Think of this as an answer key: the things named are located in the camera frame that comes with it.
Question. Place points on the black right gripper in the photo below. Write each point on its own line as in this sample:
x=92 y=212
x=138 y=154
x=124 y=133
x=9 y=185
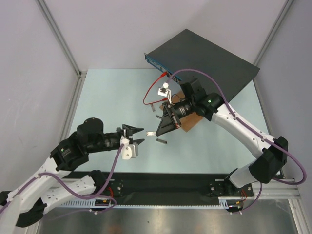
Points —
x=173 y=117

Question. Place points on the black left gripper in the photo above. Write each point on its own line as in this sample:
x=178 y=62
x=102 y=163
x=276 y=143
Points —
x=128 y=130

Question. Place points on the silver transceiver plug module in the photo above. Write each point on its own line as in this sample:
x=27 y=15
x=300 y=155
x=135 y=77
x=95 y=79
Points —
x=150 y=133

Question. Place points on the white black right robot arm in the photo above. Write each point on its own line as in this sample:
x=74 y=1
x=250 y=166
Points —
x=269 y=152

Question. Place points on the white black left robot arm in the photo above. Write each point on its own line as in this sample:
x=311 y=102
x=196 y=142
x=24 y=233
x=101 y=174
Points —
x=45 y=190

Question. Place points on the silver transceiver module on table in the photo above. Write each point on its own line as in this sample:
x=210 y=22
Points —
x=161 y=141

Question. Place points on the wooden base board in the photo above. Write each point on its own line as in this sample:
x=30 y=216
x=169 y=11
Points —
x=189 y=121

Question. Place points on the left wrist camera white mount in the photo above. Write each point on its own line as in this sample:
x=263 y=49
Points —
x=128 y=150

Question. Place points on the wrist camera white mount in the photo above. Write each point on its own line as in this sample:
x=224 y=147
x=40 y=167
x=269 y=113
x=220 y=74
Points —
x=164 y=91
x=128 y=150

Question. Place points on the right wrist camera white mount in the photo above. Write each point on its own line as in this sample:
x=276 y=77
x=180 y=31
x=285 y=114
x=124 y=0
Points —
x=164 y=91

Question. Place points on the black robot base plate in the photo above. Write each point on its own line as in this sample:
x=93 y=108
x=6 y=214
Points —
x=173 y=188

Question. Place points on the blue black network switch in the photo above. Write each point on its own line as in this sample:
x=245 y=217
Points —
x=218 y=70

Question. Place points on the grey slotted cable duct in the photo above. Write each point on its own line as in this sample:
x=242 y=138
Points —
x=101 y=204

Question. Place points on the aluminium frame post left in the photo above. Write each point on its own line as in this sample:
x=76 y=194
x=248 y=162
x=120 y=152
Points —
x=43 y=7

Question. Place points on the aluminium frame post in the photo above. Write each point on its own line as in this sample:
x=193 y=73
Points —
x=273 y=31
x=43 y=7

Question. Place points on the aluminium frame post right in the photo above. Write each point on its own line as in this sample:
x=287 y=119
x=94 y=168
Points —
x=273 y=31

